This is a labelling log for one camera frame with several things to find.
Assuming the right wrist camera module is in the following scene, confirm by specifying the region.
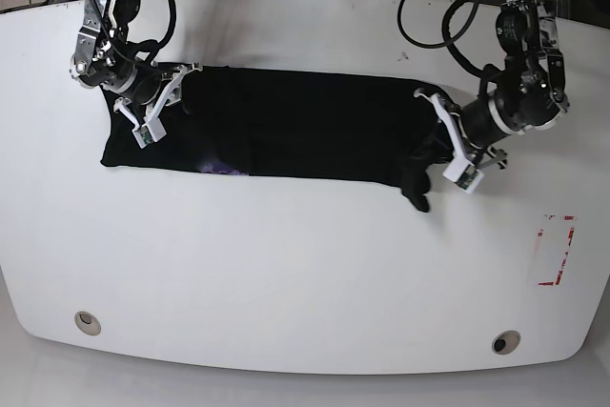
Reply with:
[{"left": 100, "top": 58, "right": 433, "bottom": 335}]
[{"left": 132, "top": 119, "right": 167, "bottom": 149}]

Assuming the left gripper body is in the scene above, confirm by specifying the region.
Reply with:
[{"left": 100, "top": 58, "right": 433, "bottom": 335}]
[{"left": 413, "top": 87, "right": 509, "bottom": 176}]

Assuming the table cable grommet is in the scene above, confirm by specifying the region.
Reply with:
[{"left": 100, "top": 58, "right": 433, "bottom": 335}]
[
  {"left": 492, "top": 330, "right": 520, "bottom": 356},
  {"left": 74, "top": 311, "right": 101, "bottom": 336}
]

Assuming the left table cable grommet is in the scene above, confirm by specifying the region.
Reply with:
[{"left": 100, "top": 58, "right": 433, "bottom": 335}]
[{"left": 74, "top": 311, "right": 101, "bottom": 336}]

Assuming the black graphic t-shirt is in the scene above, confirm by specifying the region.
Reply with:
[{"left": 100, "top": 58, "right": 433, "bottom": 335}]
[{"left": 101, "top": 67, "right": 434, "bottom": 212}]

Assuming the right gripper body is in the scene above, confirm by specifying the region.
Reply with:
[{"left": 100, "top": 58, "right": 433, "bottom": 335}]
[{"left": 112, "top": 63, "right": 203, "bottom": 133}]

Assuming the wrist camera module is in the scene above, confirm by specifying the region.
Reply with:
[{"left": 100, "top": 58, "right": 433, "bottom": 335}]
[
  {"left": 443, "top": 157, "right": 484, "bottom": 194},
  {"left": 132, "top": 119, "right": 167, "bottom": 149}
]

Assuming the right table cable grommet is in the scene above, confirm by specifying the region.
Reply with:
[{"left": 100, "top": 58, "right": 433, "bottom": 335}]
[{"left": 492, "top": 330, "right": 520, "bottom": 356}]

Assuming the red tape rectangle marking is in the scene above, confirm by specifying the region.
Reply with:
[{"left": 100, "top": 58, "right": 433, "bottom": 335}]
[{"left": 532, "top": 214, "right": 578, "bottom": 287}]

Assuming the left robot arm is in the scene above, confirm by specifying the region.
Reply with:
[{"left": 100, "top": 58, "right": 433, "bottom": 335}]
[{"left": 396, "top": 0, "right": 570, "bottom": 183}]

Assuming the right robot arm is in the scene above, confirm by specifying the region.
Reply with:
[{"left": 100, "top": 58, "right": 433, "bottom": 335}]
[{"left": 71, "top": 0, "right": 202, "bottom": 148}]

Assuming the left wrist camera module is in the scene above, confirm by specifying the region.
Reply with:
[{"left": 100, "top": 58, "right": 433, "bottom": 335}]
[{"left": 443, "top": 157, "right": 484, "bottom": 194}]

